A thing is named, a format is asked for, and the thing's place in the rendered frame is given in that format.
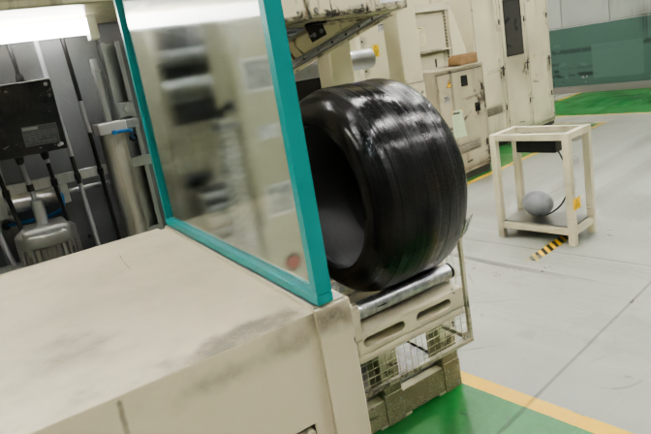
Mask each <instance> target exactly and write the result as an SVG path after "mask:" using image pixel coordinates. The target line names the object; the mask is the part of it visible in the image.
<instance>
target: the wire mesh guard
mask: <svg viewBox="0 0 651 434"><path fill-rule="evenodd" d="M456 246H457V252H458V253H456V254H458V260H457V261H459V268H460V276H461V281H459V282H461V284H462V293H463V300H464V307H465V315H463V316H465V317H466V325H467V327H466V328H467V332H470V339H468V340H466V341H465V339H463V337H464V336H463V334H462V337H461V338H462V340H461V341H460V342H458V340H459V339H461V338H459V339H457V340H455V341H457V343H456V344H454V345H452V346H450V347H448V345H447V339H448V338H450V337H452V336H453V335H451V332H450V337H448V338H446V339H444V340H446V345H447V346H445V347H447V348H446V349H445V350H443V351H442V349H443V348H445V347H443V348H442V347H441V349H439V350H441V352H440V353H438V354H436V355H435V356H431V357H430V358H428V359H425V358H424V361H423V362H421V363H419V360H418V361H416V362H418V364H417V365H415V366H414V363H416V362H414V363H413V357H414V356H412V351H411V350H412V349H411V345H410V350H409V351H411V357H409V358H412V364H413V367H411V368H410V369H408V368H407V367H408V366H407V362H406V367H405V368H407V370H406V371H404V372H402V373H400V374H398V375H397V376H395V373H397V372H399V371H400V372H401V370H403V369H405V368H403V369H401V366H400V370H399V371H397V372H394V374H392V375H394V377H393V378H391V379H390V378H388V377H390V376H392V375H390V376H388V377H387V378H388V380H387V381H385V382H384V383H383V380H384V379H383V378H382V384H380V385H378V386H377V385H376V384H378V383H379V382H378V383H376V378H375V384H374V385H376V386H375V387H373V388H372V389H370V387H372V386H374V385H372V386H369V387H368V388H369V390H368V391H366V392H365V398H366V399H367V398H369V397H371V396H373V395H375V394H377V393H378V392H380V391H382V390H384V389H386V388H388V387H390V386H392V385H394V384H396V383H397V382H399V381H401V380H403V379H405V378H407V377H408V376H410V375H412V374H414V373H416V372H418V371H419V370H420V369H422V368H424V367H426V366H428V365H429V364H431V363H433V362H435V361H437V360H439V359H440V358H442V357H445V356H447V355H449V354H450V353H452V352H454V351H456V350H458V349H460V348H461V347H463V346H465V345H467V344H469V343H471V342H472V341H474V335H473V328H472V319H471V311H470V302H469V295H468V286H467V277H466V269H465V261H464V253H463V244H462V238H460V239H459V241H458V243H457V245H456ZM456 246H455V247H456ZM457 261H455V262H457ZM455 262H453V268H454V263H455ZM457 268H458V267H457ZM454 269H456V268H454ZM463 316H461V317H463ZM461 317H459V318H460V325H461ZM459 318H457V319H459ZM457 319H456V318H454V320H453V321H454V322H455V320H457ZM453 321H451V322H453ZM451 322H450V321H449V323H448V324H449V330H451V329H452V328H450V323H451ZM446 325H447V324H446ZM460 325H455V330H456V327H457V326H460ZM442 326H443V327H444V329H445V324H444V325H442ZM442 326H440V327H442ZM440 327H439V326H438V328H436V329H438V330H439V328H440ZM453 328H454V327H453ZM466 328H464V329H466ZM436 329H434V330H436ZM464 329H462V326H461V330H460V331H462V330H464ZM434 330H433V328H432V331H434ZM449 330H447V331H449ZM432 331H431V332H432ZM447 331H445V332H443V333H444V334H445V337H446V332H447ZM460 331H458V332H460ZM458 332H456V333H455V334H456V338H457V333H458ZM443 333H441V334H443ZM441 334H440V332H439V335H438V336H439V337H440V335H441ZM420 336H421V335H420ZM420 338H421V343H422V336H421V337H420ZM434 338H435V337H434V333H433V338H432V339H434ZM415 339H416V337H415ZM418 339H419V338H418ZM418 339H416V340H418ZM432 339H430V340H432ZM416 340H414V341H416ZM427 340H428V335H427ZM430 340H428V341H430ZM444 340H442V341H444ZM414 341H412V342H414ZM428 341H426V342H428ZM442 341H441V339H440V342H439V343H440V345H441V342H442ZM455 341H453V342H455ZM412 342H410V340H409V343H408V344H410V343H412ZM426 342H424V343H426ZM453 342H452V339H451V344H452V343H453ZM424 343H422V344H424ZM408 344H406V345H408ZM422 344H420V345H422ZM406 345H404V344H403V346H402V347H403V348H404V346H406ZM420 345H418V346H420ZM435 345H436V344H435V340H434V345H433V346H435ZM416 346H417V341H416ZM418 346H417V347H418ZM433 346H431V347H433ZM402 347H400V348H402ZM417 347H415V348H417ZM431 347H429V342H428V348H427V349H429V348H431ZM400 348H398V347H397V349H396V350H397V353H398V349H400ZM413 349H414V348H413ZM422 349H423V345H422ZM427 349H425V350H427ZM396 350H394V351H396ZM425 350H423V351H425ZM439 350H438V351H439ZM394 351H391V350H390V353H391V357H392V352H394ZM409 351H408V352H409ZM423 351H421V352H423ZM417 352H418V348H417ZM421 352H419V353H421ZM436 352H437V351H436V348H435V352H434V353H436ZM390 353H388V354H390ZM434 353H432V354H434ZM388 354H387V355H388ZM404 354H405V349H404ZM404 354H402V355H404ZM432 354H430V349H429V355H428V356H430V355H432ZM402 355H399V354H398V356H397V357H398V358H399V357H400V356H402ZM417 355H418V354H417ZM415 356H416V355H415ZM423 356H424V352H423ZM428 356H424V357H428ZM381 357H386V353H385V355H384V356H381ZM381 357H378V358H377V359H379V358H381ZM395 358H396V357H395ZM409 358H407V359H409ZM377 359H375V360H377ZM407 359H406V356H405V360H407ZM418 359H419V355H418ZM375 360H372V361H371V362H372V365H373V361H375ZM391 360H392V364H393V360H394V358H393V359H391ZM405 360H403V361H405ZM420 360H421V359H420ZM389 361H390V360H389ZM403 361H401V362H403ZM371 362H370V363H371ZM387 362H388V361H387V359H386V362H385V363H383V364H387ZM401 362H400V360H399V363H398V364H399V365H400V363H401ZM379 364H380V360H379ZM383 364H381V365H383ZM398 364H396V365H398ZM412 364H410V365H412ZM381 365H380V370H381ZM396 365H393V366H392V367H393V370H394V366H396ZM410 365H409V366H410ZM392 367H390V368H392ZM390 368H389V369H390ZM387 370H388V366H387ZM387 370H385V371H387ZM385 371H383V372H385ZM383 372H382V371H381V373H380V374H381V377H382V373H383ZM380 374H378V375H380ZM378 375H376V376H378ZM387 375H388V372H387ZM376 376H375V372H374V377H376ZM374 377H372V378H374ZM372 378H370V379H372ZM367 379H368V374H367ZM370 379H368V380H366V381H368V385H369V380H370ZM385 379H386V378H385ZM366 381H364V382H366Z"/></svg>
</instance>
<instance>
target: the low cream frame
mask: <svg viewBox="0 0 651 434"><path fill-rule="evenodd" d="M560 132H566V133H560ZM519 133H547V134H519ZM580 135H582V150H583V165H584V180H585V196H586V210H587V214H576V211H577V210H578V209H579V208H581V202H580V195H579V196H577V197H575V190H574V163H573V150H572V139H573V138H576V137H578V136H580ZM499 141H511V146H512V156H513V167H514V178H515V188H516V198H517V209H518V211H516V212H514V213H513V214H511V215H510V216H508V217H506V210H505V201H504V191H503V181H502V171H501V161H500V151H499ZM489 144H490V154H491V163H492V172H493V182H494V192H495V201H496V211H497V221H498V231H499V236H502V237H505V236H507V235H508V231H507V228H509V229H517V230H524V231H532V232H540V233H556V234H563V235H568V236H569V246H572V247H576V246H577V245H578V234H579V233H581V232H582V231H584V230H585V229H586V228H588V232H589V233H595V232H596V231H597V217H596V201H595V184H594V169H593V152H592V137H591V124H579V125H546V126H513V127H510V128H509V129H506V130H503V131H501V132H498V133H495V134H492V135H489ZM560 150H562V154H563V157H562V155H561V153H560ZM556 152H558V153H559V155H560V157H561V159H562V161H563V168H564V181H565V195H566V196H565V197H564V199H563V201H562V202H561V204H560V205H559V206H558V207H557V208H556V209H554V210H553V211H551V210H552V209H553V207H554V201H553V198H552V197H551V196H550V195H549V194H548V193H547V192H545V191H541V190H535V191H531V192H529V193H527V194H526V195H525V192H524V181H523V169H522V159H521V153H556ZM565 200H566V208H567V213H566V212H555V211H556V210H557V209H558V208H559V207H560V206H561V205H562V204H563V203H564V201H565Z"/></svg>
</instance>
